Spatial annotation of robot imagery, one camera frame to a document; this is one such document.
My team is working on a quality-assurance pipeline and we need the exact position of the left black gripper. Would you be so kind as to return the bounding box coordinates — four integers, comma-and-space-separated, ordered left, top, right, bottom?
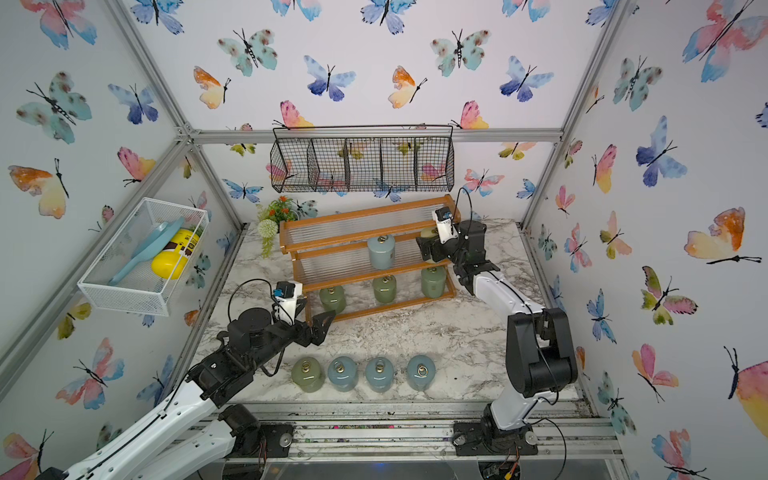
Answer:
246, 308, 334, 373

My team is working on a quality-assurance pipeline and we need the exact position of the green canister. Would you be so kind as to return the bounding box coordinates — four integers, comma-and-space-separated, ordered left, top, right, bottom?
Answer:
421, 266, 447, 299
372, 275, 397, 304
319, 286, 347, 315
291, 357, 325, 393

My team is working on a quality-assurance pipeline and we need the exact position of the blue canister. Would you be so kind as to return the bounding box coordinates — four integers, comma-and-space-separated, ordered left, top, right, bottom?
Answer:
327, 356, 359, 392
406, 355, 437, 392
365, 356, 395, 393
367, 235, 396, 270

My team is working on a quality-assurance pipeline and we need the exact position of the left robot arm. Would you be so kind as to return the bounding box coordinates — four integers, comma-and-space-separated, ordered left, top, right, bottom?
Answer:
39, 311, 336, 479

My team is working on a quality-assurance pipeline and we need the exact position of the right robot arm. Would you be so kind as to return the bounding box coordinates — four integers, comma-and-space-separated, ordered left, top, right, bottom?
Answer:
417, 207, 578, 434

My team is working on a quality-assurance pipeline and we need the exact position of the wooden three-tier shelf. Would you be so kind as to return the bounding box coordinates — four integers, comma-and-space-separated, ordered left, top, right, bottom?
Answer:
279, 195, 457, 321

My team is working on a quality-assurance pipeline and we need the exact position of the artificial flower plant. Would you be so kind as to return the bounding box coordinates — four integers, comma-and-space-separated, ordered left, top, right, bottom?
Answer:
256, 195, 298, 258

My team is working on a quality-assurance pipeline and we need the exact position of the yellow bottle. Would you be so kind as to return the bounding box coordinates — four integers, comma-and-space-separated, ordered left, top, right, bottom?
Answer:
150, 229, 199, 280

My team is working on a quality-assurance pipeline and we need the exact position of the light blue dustpan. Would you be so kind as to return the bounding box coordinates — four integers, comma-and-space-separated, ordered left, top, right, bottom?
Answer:
108, 217, 184, 286

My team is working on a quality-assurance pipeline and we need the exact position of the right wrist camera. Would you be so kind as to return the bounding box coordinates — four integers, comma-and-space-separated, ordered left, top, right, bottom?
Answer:
432, 206, 458, 244

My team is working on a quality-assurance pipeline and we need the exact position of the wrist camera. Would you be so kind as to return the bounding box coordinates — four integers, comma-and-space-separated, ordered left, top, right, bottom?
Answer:
432, 206, 458, 244
272, 280, 306, 324

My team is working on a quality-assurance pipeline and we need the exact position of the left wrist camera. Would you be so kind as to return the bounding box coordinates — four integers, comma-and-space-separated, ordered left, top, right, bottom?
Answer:
272, 280, 306, 324

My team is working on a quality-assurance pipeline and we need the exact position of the black wire wall basket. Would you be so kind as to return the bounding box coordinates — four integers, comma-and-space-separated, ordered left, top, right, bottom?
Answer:
267, 124, 455, 196

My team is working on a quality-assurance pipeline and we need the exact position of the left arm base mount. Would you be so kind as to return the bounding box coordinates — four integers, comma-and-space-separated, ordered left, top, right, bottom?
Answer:
217, 404, 295, 461

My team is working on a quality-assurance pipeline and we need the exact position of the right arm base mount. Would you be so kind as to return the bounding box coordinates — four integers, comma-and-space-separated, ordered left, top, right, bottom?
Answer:
450, 419, 538, 457

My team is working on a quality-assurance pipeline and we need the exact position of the white mesh wall basket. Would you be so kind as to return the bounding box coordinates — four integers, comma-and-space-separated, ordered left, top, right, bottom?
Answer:
77, 197, 209, 316

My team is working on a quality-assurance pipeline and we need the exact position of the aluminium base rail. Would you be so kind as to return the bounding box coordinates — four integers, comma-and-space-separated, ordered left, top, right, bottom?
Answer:
119, 400, 637, 464

